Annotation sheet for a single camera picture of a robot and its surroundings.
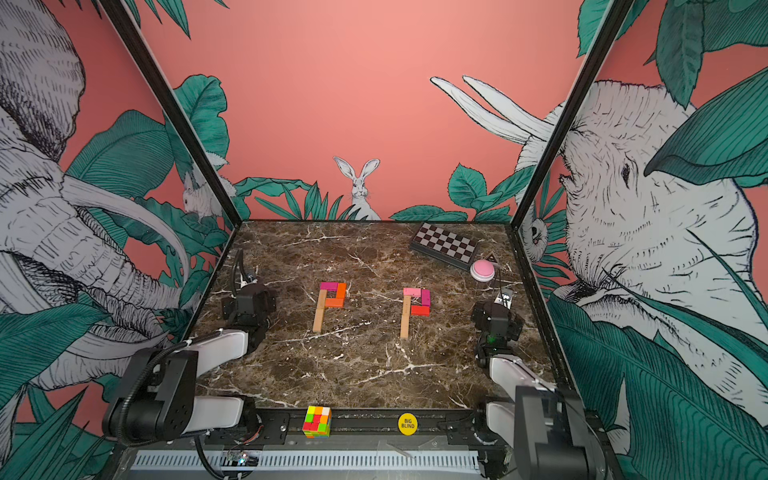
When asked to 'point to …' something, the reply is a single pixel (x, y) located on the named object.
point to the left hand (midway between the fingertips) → (250, 290)
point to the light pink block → (413, 292)
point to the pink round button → (482, 270)
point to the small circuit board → (240, 458)
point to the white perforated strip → (401, 460)
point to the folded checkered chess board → (445, 245)
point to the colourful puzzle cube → (317, 423)
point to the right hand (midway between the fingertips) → (498, 301)
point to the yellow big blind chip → (407, 423)
